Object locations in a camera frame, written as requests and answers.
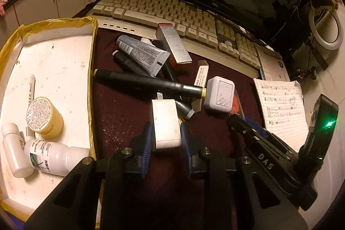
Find small white plastic bottle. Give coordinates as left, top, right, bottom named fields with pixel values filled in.
left=2, top=123, right=35, bottom=179

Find maroon table cloth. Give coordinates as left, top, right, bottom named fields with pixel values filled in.
left=90, top=8, right=266, bottom=230

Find white bottle green label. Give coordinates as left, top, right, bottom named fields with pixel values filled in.
left=24, top=138, right=91, bottom=177

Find lined handwritten notebook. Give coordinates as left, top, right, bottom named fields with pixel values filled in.
left=253, top=78, right=310, bottom=152

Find black pen gold bands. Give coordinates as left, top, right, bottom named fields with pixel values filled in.
left=93, top=68, right=207, bottom=99

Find beige computer keyboard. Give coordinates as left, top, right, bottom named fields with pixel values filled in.
left=86, top=0, right=263, bottom=78

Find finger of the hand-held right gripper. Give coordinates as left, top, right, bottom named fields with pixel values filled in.
left=244, top=117, right=300, bottom=158
left=228, top=115, right=297, bottom=187

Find white rectangular box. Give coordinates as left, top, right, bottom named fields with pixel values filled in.
left=151, top=99, right=182, bottom=152

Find white printed booklet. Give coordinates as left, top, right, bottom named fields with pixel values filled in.
left=255, top=45, right=290, bottom=82

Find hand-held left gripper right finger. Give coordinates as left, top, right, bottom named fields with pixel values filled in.
left=180, top=123, right=309, bottom=230

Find white foam box yellow tape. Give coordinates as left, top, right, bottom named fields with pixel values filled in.
left=0, top=16, right=104, bottom=222

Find grey squeeze tube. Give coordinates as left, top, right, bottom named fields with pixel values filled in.
left=116, top=35, right=171, bottom=77

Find yellow round jar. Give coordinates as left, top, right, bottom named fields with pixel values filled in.
left=26, top=97, right=64, bottom=139

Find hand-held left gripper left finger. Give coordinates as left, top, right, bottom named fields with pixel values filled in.
left=24, top=122, right=154, bottom=230

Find black marker grey cap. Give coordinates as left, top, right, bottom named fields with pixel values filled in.
left=175, top=100, right=195, bottom=119
left=112, top=50, right=150, bottom=77

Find silver carton box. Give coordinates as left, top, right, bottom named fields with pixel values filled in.
left=156, top=23, right=192, bottom=74

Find white slim carton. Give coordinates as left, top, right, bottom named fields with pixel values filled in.
left=191, top=60, right=210, bottom=112

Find white square case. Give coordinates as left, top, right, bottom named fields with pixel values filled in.
left=204, top=76, right=235, bottom=112

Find white ring light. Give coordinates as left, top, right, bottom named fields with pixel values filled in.
left=307, top=8, right=344, bottom=52

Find small orange packet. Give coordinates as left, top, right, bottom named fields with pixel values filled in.
left=230, top=91, right=242, bottom=115

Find white marker pen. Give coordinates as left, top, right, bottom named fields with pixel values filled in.
left=25, top=74, right=37, bottom=139

